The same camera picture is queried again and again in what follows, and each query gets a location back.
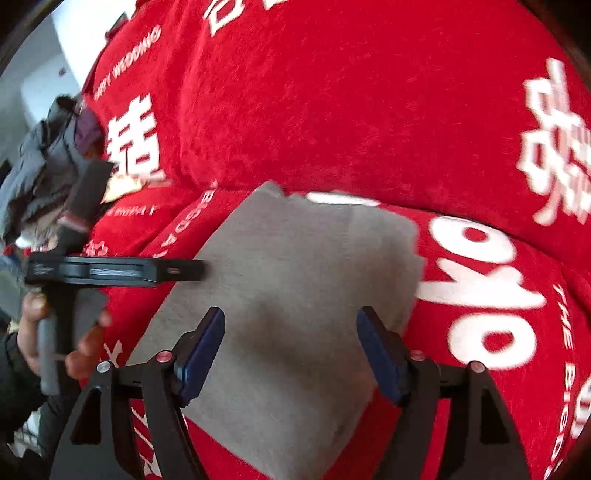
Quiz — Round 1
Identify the grey knit garment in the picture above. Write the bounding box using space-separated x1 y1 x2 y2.
130 182 424 479

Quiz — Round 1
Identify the pile of clothes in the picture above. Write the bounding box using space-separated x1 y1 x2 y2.
1 96 104 247

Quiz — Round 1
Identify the person's left hand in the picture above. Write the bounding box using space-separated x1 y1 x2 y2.
15 292 113 381

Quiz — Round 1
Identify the cream cloth item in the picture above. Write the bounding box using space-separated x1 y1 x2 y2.
101 174 145 204

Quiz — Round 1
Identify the red wedding pillow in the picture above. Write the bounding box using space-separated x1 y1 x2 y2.
84 1 590 267

